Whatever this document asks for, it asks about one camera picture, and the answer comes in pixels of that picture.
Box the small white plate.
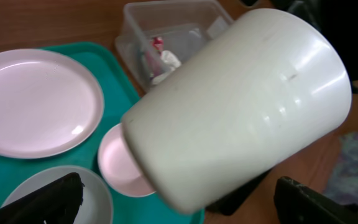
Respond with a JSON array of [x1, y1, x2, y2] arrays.
[[98, 124, 155, 198]]

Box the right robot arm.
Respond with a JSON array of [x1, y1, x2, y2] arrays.
[[272, 0, 358, 94]]

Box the white napkin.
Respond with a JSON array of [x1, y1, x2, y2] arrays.
[[150, 50, 181, 85]]

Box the white cup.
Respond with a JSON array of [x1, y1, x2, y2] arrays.
[[121, 9, 352, 213]]

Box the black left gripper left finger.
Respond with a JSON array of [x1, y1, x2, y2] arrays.
[[0, 172, 84, 224]]

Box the black tray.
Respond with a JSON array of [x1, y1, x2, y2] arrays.
[[206, 169, 271, 216]]

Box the clear plastic bin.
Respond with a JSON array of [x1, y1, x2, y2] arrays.
[[115, 0, 233, 91]]

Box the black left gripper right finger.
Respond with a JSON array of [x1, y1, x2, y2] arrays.
[[273, 177, 358, 224]]

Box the grey bowl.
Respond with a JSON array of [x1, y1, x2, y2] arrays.
[[2, 166, 113, 224]]

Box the red snack wrapper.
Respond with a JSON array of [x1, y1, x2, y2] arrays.
[[144, 36, 164, 78]]

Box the teal serving tray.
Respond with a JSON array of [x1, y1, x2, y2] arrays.
[[0, 42, 204, 224]]

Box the large white plate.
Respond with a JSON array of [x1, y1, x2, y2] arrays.
[[0, 49, 104, 159]]

